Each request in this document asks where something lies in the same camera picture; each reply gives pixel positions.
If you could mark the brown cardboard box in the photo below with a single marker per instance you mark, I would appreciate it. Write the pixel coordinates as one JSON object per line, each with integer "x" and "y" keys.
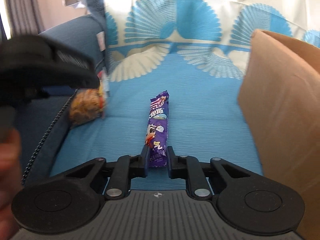
{"x": 279, "y": 98}

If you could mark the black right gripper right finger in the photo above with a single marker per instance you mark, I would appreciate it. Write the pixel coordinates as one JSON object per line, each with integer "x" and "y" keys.
{"x": 243, "y": 199}

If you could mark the blue patterned sofa cover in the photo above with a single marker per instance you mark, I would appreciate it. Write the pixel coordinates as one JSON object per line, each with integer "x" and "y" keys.
{"x": 197, "y": 51}

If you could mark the blue sofa armrest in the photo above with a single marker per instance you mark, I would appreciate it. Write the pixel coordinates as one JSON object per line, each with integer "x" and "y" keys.
{"x": 43, "y": 123}

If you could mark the purple snack bar wrapper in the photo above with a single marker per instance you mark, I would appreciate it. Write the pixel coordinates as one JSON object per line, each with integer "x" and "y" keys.
{"x": 157, "y": 129}

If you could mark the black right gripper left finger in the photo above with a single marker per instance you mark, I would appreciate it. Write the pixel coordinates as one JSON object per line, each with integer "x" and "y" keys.
{"x": 71, "y": 199}

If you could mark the grey curtain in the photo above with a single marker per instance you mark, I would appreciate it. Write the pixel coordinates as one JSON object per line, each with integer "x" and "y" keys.
{"x": 24, "y": 17}

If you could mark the person's left hand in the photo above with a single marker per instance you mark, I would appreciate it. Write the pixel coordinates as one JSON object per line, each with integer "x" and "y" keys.
{"x": 10, "y": 181}

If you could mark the clear bag of cookies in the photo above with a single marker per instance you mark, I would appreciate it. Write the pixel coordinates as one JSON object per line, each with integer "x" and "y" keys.
{"x": 90, "y": 104}

